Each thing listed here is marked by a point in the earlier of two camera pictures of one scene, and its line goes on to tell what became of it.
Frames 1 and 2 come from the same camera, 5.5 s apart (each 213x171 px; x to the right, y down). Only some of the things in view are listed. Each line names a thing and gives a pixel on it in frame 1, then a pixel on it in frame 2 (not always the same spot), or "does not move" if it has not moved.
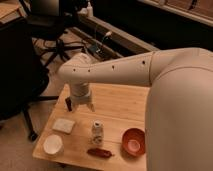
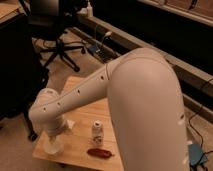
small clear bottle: x=97 y=132 does not move
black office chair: x=45 y=19 does not move
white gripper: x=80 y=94 -> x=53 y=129
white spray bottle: x=89 y=10 does not move
